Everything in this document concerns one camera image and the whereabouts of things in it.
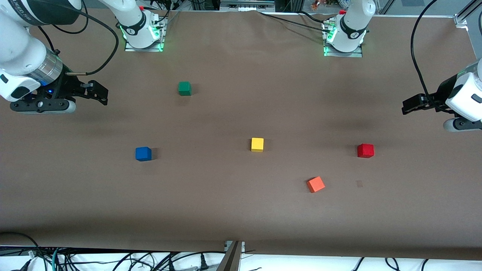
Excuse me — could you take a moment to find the orange wooden block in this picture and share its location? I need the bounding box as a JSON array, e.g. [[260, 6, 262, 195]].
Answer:
[[307, 176, 326, 193]]

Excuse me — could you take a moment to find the brown table cover sheet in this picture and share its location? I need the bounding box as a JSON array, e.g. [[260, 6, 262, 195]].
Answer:
[[0, 9, 482, 261]]

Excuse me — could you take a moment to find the grey aluminium frame rail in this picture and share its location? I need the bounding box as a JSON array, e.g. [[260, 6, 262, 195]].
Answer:
[[220, 0, 276, 11]]

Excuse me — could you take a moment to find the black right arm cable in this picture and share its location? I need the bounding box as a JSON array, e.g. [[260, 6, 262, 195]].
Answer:
[[37, 0, 120, 76]]

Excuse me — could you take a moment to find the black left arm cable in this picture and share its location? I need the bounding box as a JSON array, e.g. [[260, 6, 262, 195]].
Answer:
[[410, 0, 445, 111]]

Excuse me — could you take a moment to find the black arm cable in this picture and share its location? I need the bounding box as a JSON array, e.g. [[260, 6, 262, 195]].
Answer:
[[37, 0, 120, 76], [410, 0, 445, 111]]

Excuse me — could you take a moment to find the red wooden block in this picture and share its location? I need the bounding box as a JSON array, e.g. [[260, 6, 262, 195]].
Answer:
[[357, 143, 375, 158]]

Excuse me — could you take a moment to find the black cable across table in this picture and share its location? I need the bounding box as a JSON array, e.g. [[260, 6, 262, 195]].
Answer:
[[258, 11, 332, 34]]

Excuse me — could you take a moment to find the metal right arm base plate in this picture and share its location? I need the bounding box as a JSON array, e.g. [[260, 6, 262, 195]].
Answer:
[[124, 15, 168, 52]]

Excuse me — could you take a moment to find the aluminium corner profile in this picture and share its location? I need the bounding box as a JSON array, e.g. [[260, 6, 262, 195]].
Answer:
[[454, 0, 482, 27]]

